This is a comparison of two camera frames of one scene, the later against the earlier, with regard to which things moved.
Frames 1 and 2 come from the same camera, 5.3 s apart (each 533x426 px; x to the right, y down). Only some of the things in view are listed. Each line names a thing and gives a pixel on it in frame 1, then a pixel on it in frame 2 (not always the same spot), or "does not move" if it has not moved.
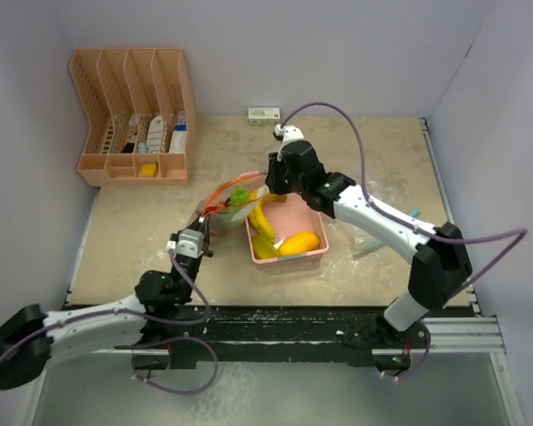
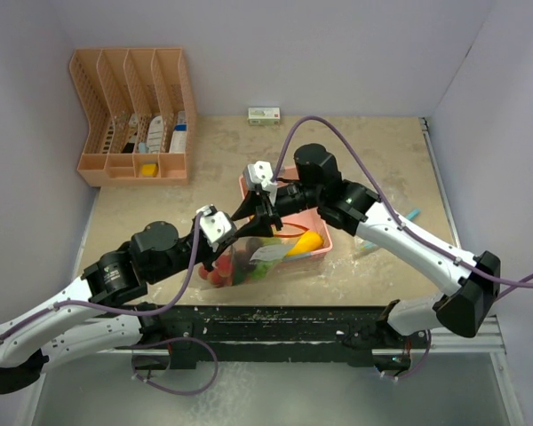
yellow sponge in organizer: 149,169 does not move
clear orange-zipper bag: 229,201 → 249,258
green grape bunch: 240,195 → 260,269
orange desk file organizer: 140,113 does not move
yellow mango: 298,243 does not move
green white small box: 261,116 does not move
